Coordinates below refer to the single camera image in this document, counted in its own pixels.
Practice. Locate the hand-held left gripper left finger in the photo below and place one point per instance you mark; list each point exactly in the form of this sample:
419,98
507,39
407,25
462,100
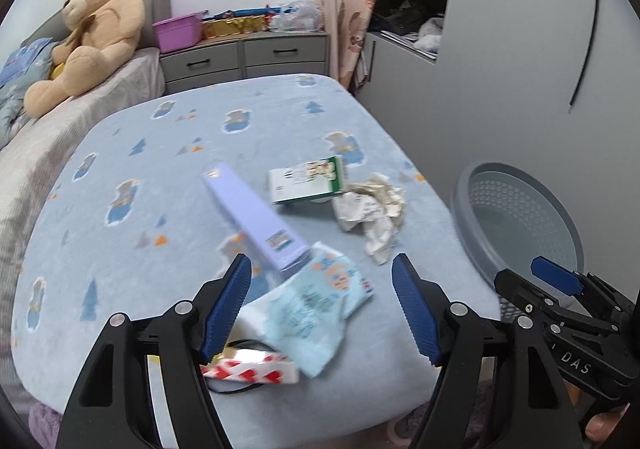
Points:
227,309

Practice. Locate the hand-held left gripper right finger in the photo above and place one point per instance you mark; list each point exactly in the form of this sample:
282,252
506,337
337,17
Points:
415,309

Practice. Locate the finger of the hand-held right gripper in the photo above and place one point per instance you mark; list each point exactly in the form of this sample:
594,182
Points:
520,291
555,275

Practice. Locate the grey perforated plastic basket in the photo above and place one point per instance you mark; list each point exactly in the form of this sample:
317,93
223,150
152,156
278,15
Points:
520,229

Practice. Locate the light blue wet wipes packet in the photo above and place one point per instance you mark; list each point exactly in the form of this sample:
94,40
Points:
300,309

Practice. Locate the white paper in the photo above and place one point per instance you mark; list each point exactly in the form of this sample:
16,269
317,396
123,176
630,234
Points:
372,209

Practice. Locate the person's right hand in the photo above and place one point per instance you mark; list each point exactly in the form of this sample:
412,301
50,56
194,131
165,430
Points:
602,428

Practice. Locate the red and white packet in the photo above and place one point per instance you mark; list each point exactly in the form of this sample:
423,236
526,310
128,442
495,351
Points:
255,369

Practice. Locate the long purple box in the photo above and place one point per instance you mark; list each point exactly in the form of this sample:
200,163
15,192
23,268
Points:
250,214

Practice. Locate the grey slipper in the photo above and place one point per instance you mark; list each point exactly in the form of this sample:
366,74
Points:
400,431

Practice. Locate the light blue printed blanket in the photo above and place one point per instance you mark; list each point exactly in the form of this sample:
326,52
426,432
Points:
200,169

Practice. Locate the green and white medicine box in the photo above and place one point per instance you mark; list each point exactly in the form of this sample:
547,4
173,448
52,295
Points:
305,181

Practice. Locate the grey wardrobe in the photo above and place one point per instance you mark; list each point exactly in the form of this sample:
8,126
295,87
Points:
500,79

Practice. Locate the grey bed sheet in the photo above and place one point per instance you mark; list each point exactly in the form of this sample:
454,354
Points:
50,144

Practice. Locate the grey drawer cabinet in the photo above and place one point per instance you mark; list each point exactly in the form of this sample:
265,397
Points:
250,59

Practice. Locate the white cloth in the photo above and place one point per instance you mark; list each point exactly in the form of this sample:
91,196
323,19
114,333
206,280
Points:
430,34

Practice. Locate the pink printed folded mat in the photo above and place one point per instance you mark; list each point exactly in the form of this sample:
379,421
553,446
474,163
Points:
355,39

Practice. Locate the purple plastic bin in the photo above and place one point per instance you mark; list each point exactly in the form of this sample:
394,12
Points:
177,34

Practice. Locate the gold gift box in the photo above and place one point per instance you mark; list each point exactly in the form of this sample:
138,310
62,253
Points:
232,27

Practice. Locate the dark clothes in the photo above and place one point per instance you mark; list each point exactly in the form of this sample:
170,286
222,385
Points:
400,16

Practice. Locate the yellow soft toy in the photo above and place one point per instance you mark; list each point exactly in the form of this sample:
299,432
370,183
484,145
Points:
57,70

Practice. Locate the blue long package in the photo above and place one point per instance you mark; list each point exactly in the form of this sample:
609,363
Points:
245,12

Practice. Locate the plain pink folded mat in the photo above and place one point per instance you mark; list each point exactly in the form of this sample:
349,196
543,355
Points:
326,24

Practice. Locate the clear plastic bag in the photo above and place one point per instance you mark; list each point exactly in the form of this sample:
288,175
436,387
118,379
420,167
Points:
300,16

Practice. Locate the beige teddy bear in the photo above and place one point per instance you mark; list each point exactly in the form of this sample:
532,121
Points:
100,29

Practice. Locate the blue printed quilt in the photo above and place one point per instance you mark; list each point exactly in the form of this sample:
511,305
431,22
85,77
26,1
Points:
20,69

